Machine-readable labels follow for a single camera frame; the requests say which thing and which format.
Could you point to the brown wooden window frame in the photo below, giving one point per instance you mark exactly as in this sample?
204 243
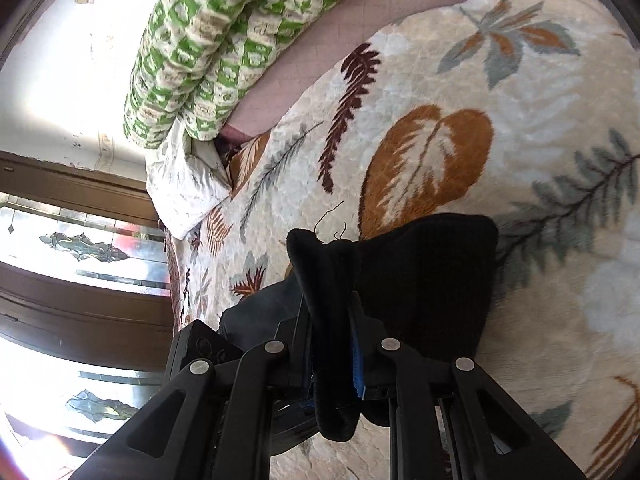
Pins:
75 310

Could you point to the wooden wardrobe with glass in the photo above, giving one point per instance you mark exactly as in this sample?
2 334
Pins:
75 255

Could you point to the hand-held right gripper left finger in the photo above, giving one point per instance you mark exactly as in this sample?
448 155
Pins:
295 355

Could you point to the pink bed sheet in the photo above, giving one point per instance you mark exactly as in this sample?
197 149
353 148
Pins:
310 60

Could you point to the green checked quilt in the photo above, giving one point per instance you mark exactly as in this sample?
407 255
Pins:
200 50

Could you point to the black pants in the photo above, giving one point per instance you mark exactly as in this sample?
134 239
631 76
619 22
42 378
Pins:
425 285

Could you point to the leaf print fleece blanket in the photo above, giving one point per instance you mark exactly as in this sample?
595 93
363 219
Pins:
500 60

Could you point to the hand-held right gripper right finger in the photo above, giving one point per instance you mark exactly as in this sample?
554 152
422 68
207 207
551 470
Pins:
357 360

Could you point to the white leaf print pillow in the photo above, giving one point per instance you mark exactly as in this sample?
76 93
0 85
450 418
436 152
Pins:
180 185

